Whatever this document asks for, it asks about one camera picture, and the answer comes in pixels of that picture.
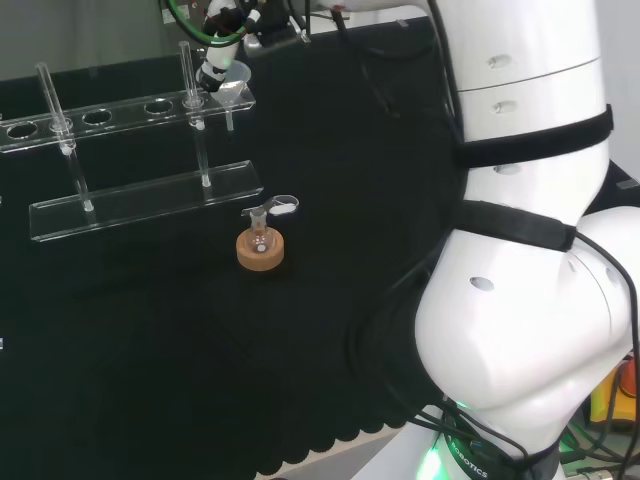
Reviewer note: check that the clear round-bottom flask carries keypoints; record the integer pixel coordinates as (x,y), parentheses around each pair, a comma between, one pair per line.
(260,241)

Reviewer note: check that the yellow stop button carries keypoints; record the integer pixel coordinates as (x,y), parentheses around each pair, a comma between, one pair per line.
(618,400)

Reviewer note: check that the black bench cloth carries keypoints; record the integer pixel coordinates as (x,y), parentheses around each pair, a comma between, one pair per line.
(150,350)

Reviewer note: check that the clear glass weighing funnel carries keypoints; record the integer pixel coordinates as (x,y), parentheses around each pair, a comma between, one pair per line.
(283,208)

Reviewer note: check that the translucent plastic funnel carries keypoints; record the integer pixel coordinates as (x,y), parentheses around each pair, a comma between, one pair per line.
(235,93)

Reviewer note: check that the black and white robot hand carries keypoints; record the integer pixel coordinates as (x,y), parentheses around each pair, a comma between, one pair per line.
(216,65)

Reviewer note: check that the clear acrylic funnel stand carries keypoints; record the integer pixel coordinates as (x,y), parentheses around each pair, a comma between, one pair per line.
(150,202)

